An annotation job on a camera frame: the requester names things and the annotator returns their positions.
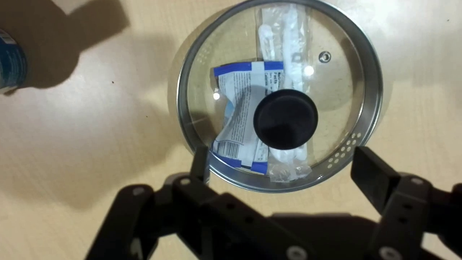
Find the clear plastic packet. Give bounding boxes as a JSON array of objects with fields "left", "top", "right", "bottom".
[{"left": 257, "top": 2, "right": 315, "bottom": 185}]

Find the glass lid with black knob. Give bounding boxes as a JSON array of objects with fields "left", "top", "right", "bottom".
[{"left": 173, "top": 0, "right": 386, "bottom": 196}]

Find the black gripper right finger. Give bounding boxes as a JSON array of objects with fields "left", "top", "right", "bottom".
[{"left": 349, "top": 145, "right": 462, "bottom": 260}]

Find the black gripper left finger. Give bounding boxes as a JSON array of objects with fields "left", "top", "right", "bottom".
[{"left": 85, "top": 145, "right": 316, "bottom": 260}]

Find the small water bottle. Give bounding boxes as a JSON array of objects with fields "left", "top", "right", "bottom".
[{"left": 0, "top": 28, "right": 29, "bottom": 96}]

